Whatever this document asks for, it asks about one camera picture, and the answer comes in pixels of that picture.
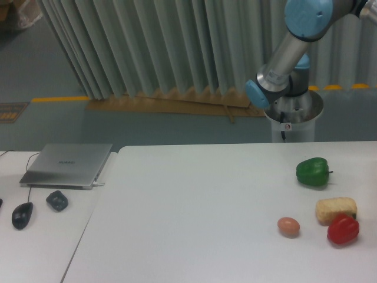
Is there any black computer mouse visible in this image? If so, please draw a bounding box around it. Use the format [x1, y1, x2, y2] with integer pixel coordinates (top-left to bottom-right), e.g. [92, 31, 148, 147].
[11, 202, 34, 230]

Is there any brown cardboard sheet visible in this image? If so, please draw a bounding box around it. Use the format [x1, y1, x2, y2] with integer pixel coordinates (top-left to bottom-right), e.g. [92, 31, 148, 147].
[86, 86, 265, 123]

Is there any red bell pepper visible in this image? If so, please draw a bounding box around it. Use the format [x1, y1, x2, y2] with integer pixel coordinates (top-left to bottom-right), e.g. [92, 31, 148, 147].
[327, 213, 359, 245]

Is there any grey folding curtain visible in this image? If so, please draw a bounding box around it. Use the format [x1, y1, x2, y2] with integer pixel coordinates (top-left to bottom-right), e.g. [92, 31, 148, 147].
[37, 0, 377, 99]

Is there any green bell pepper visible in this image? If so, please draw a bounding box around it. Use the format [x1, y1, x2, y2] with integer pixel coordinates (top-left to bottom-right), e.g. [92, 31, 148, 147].
[296, 157, 333, 187]

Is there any beige bread block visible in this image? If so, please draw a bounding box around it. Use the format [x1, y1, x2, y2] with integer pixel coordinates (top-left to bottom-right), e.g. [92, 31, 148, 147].
[315, 197, 358, 226]

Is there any small black device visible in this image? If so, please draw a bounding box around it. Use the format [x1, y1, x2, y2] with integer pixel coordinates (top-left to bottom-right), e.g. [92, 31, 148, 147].
[46, 190, 69, 212]

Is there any silver laptop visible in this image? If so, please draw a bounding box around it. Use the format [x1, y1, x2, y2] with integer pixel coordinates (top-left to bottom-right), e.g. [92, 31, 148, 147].
[19, 143, 112, 189]

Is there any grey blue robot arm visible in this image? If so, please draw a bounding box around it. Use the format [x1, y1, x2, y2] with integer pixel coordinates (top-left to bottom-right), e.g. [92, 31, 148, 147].
[246, 1, 376, 108]

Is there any brown egg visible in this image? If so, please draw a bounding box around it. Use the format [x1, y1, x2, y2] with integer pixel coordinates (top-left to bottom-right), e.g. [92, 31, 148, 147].
[277, 217, 300, 237]

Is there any black mouse cable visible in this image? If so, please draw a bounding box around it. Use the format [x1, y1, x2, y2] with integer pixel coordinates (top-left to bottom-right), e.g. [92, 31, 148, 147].
[0, 150, 42, 204]

